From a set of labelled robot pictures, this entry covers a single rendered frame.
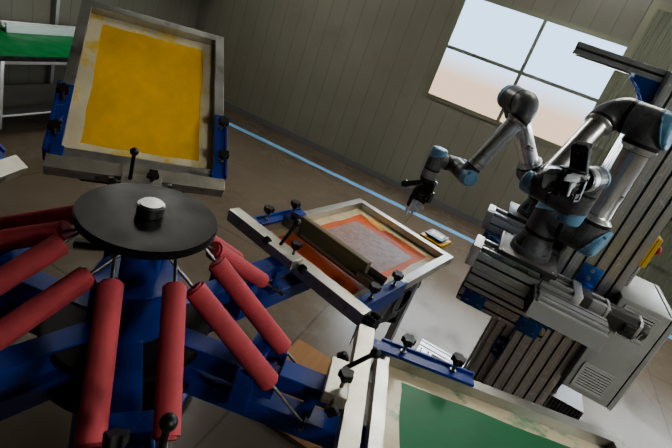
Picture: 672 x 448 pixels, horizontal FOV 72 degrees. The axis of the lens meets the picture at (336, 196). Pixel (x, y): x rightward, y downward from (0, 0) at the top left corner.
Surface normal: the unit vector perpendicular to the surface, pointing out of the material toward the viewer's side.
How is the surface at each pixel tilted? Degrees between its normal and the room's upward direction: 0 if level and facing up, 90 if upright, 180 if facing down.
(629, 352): 90
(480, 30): 90
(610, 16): 90
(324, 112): 90
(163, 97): 32
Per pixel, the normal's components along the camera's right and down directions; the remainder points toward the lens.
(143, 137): 0.44, -0.49
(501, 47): -0.40, 0.24
